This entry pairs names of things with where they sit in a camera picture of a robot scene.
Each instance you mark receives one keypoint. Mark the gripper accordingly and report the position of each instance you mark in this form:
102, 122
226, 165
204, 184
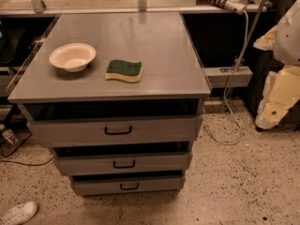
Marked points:
288, 44

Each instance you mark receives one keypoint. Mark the grey drawer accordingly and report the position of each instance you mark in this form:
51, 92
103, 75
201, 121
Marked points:
127, 163
108, 131
128, 185

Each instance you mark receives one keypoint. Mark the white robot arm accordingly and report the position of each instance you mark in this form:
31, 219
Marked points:
284, 38

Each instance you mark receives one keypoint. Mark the grey top drawer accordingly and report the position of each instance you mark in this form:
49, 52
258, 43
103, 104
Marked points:
108, 131

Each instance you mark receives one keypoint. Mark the grey drawer cabinet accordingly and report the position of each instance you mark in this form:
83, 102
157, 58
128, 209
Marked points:
172, 80

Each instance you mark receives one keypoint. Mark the grey bottom drawer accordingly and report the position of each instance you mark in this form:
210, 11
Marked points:
128, 185

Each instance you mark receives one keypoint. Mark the white power strip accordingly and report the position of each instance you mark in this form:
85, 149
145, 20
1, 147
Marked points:
232, 5

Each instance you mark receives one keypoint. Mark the green yellow sponge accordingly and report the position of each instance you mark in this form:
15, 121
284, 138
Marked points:
125, 71

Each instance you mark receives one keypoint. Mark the white bowl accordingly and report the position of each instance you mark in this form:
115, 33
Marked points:
73, 57

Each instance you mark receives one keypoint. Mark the small bottle on floor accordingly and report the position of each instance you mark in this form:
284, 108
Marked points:
8, 135

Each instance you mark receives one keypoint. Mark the white sneaker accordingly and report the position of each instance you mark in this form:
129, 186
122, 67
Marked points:
19, 214

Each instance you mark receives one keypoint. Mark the grey metal bracket beam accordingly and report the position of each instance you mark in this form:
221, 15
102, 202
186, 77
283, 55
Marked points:
219, 77

